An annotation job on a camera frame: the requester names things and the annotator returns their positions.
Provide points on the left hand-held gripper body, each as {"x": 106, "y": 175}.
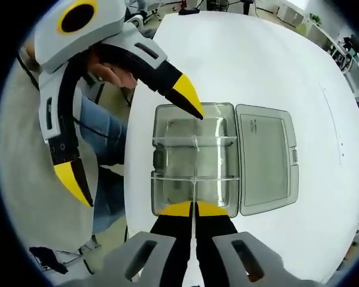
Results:
{"x": 107, "y": 18}

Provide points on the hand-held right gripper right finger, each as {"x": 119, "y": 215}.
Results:
{"x": 215, "y": 227}

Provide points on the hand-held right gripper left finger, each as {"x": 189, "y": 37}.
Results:
{"x": 173, "y": 227}

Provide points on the grey transparent guide fixture box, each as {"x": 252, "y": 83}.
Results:
{"x": 266, "y": 155}

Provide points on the person's left hand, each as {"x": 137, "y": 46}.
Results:
{"x": 113, "y": 74}

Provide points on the white office chair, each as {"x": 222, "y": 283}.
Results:
{"x": 137, "y": 22}

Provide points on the person's blue jeans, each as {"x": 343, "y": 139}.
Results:
{"x": 107, "y": 131}

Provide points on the operator in white shirt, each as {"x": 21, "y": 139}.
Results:
{"x": 24, "y": 179}

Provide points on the seated person in background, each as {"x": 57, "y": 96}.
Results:
{"x": 28, "y": 70}

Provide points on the potted green plant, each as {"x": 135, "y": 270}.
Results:
{"x": 315, "y": 18}

